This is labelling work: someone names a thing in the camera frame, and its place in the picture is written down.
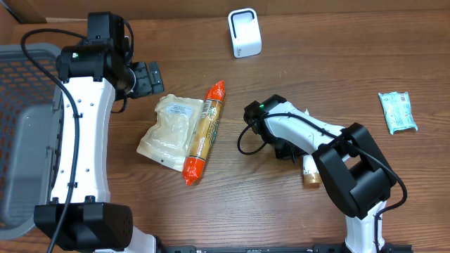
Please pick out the white barcode scanner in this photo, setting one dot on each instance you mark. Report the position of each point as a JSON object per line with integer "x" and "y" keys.
{"x": 245, "y": 32}

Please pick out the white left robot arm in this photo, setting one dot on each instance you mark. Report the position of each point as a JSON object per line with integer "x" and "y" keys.
{"x": 92, "y": 75}

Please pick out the white bamboo print tube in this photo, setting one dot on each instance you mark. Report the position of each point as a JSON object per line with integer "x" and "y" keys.
{"x": 311, "y": 176}

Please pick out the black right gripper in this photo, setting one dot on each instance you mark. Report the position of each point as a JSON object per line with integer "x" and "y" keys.
{"x": 285, "y": 154}

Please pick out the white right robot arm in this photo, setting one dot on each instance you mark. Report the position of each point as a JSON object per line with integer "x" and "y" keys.
{"x": 347, "y": 161}

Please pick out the grey plastic shopping basket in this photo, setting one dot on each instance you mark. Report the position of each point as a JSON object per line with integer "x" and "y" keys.
{"x": 31, "y": 118}

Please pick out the beige vacuum food pouch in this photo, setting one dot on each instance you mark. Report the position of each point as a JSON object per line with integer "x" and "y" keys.
{"x": 168, "y": 140}

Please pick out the teal wet wipes pack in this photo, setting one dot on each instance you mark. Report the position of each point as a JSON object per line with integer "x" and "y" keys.
{"x": 397, "y": 111}

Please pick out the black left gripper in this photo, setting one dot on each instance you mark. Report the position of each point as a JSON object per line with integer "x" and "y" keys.
{"x": 148, "y": 84}

